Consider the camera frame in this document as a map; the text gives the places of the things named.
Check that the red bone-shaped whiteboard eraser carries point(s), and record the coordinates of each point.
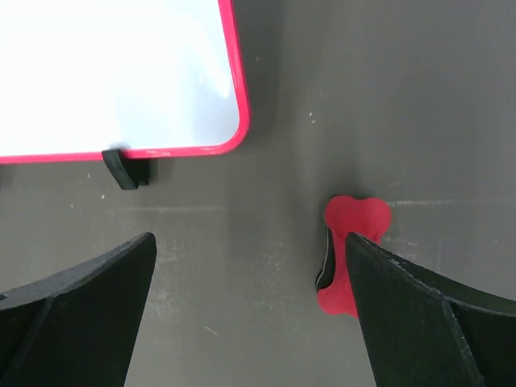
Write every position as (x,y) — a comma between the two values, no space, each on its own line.
(369,217)

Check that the black right whiteboard stand foot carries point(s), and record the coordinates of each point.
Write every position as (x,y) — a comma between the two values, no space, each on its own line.
(128,173)

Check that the red-framed whiteboard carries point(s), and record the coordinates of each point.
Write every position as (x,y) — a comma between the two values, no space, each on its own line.
(153,78)

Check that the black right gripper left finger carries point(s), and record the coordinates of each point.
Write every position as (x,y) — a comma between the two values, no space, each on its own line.
(78,327)

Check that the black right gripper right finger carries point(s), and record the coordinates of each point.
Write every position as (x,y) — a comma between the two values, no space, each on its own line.
(423,329)

